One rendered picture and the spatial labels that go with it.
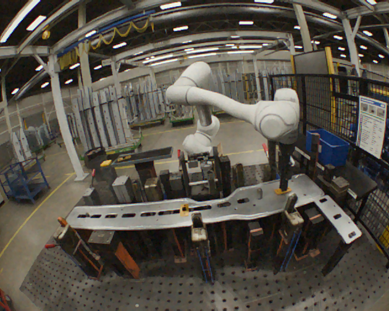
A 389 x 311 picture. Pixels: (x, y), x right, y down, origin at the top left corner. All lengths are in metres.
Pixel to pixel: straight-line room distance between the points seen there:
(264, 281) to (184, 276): 0.39
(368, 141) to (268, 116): 0.74
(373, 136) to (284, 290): 0.87
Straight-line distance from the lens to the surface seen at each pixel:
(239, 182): 0.90
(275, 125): 0.48
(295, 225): 0.65
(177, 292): 0.89
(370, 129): 1.06
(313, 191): 0.89
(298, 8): 9.02
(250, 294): 0.85
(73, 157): 4.52
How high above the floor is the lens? 1.50
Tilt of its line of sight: 23 degrees down
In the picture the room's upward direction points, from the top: 10 degrees counter-clockwise
